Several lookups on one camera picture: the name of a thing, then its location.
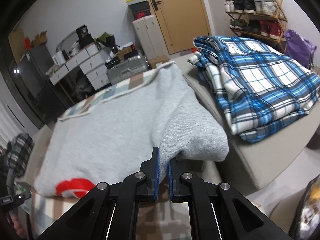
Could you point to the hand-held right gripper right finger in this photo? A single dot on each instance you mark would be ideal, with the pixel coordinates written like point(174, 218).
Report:
point(170, 180)

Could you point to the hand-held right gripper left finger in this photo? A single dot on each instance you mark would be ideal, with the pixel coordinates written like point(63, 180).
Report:
point(156, 175)

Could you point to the grey printed hoodie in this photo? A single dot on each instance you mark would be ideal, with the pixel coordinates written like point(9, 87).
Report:
point(112, 130)

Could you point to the dark clothes pile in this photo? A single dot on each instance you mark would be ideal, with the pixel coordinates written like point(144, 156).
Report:
point(83, 88)

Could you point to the blue plaid clothes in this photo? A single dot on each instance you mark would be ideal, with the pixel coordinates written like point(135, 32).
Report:
point(262, 85)

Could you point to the dark plaid cloth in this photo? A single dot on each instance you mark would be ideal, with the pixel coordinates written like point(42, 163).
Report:
point(21, 152)

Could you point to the silver suitcase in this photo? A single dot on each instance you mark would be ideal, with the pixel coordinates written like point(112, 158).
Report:
point(127, 71)

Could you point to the brown cardboard box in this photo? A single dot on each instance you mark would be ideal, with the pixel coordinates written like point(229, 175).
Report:
point(158, 62)

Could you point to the white desk with drawers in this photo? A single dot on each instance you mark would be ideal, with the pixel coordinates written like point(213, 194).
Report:
point(95, 72)

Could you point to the black device with white marks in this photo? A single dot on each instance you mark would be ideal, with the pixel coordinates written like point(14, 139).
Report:
point(112, 63)

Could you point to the grey refrigerator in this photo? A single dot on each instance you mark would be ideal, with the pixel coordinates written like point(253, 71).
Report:
point(35, 80)

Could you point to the flat black box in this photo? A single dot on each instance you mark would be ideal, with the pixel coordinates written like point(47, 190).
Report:
point(130, 54)

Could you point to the small brown box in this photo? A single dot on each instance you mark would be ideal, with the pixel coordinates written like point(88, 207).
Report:
point(126, 48)

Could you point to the white suitcase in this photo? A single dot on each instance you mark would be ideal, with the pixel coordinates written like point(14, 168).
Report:
point(147, 40)

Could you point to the dark printed bag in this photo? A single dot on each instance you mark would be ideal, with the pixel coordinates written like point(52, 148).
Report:
point(307, 210)

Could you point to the white kettle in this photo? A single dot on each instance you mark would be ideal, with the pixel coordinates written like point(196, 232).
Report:
point(58, 58)

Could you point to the black white printed bag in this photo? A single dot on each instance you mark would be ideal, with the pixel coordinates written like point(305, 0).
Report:
point(74, 48)

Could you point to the tall flat cardboard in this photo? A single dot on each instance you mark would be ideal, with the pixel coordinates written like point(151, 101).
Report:
point(17, 45)

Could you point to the tall black bag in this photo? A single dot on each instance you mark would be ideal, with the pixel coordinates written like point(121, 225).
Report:
point(85, 36)

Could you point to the wooden door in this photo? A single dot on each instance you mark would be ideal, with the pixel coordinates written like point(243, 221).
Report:
point(180, 20)

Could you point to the red packet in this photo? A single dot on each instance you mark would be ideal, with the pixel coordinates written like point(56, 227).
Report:
point(27, 43)

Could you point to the black red shoe box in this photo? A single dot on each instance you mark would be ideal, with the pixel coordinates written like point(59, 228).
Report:
point(142, 15)

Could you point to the open cardboard box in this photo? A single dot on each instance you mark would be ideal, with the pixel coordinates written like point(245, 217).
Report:
point(39, 40)

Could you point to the dark grey shoe box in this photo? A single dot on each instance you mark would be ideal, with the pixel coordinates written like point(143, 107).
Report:
point(138, 7)

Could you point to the purple bag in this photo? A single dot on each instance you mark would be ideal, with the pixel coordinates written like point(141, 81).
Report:
point(298, 47)

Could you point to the wooden shoe rack with shoes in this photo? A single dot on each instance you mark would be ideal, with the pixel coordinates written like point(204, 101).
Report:
point(250, 5)

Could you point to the grey metal frame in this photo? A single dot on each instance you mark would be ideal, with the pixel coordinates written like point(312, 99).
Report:
point(62, 40)

